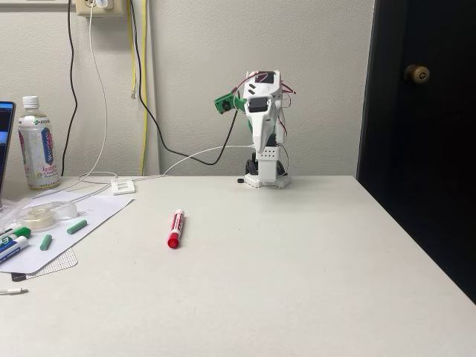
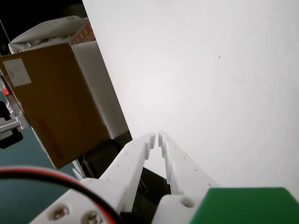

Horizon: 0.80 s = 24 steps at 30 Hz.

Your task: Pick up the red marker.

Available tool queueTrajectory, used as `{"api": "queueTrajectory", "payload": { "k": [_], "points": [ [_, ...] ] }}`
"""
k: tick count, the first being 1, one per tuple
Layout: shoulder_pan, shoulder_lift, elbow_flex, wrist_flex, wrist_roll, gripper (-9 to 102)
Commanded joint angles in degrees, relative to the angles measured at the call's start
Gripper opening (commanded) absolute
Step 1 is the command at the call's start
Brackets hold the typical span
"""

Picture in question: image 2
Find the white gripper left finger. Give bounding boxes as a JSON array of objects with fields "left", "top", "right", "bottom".
[{"left": 29, "top": 132, "right": 157, "bottom": 224}]

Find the red black servo wire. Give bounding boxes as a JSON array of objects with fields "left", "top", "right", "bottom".
[{"left": 0, "top": 167, "right": 123, "bottom": 224}]

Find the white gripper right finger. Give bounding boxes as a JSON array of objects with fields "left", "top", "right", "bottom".
[{"left": 151, "top": 130, "right": 222, "bottom": 224}]

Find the brown cardboard box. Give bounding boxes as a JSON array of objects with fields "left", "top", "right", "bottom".
[{"left": 0, "top": 42, "right": 110, "bottom": 170}]

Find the white plastic bag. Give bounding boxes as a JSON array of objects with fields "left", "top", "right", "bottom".
[{"left": 8, "top": 15, "right": 91, "bottom": 56}]

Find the black phone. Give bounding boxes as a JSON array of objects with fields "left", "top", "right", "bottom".
[{"left": 0, "top": 100, "right": 23, "bottom": 149}]

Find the white phone holder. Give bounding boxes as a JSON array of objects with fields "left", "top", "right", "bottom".
[{"left": 0, "top": 109, "right": 26, "bottom": 135}]

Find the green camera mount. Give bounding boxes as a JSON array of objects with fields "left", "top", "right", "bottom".
[{"left": 188, "top": 186, "right": 299, "bottom": 224}]

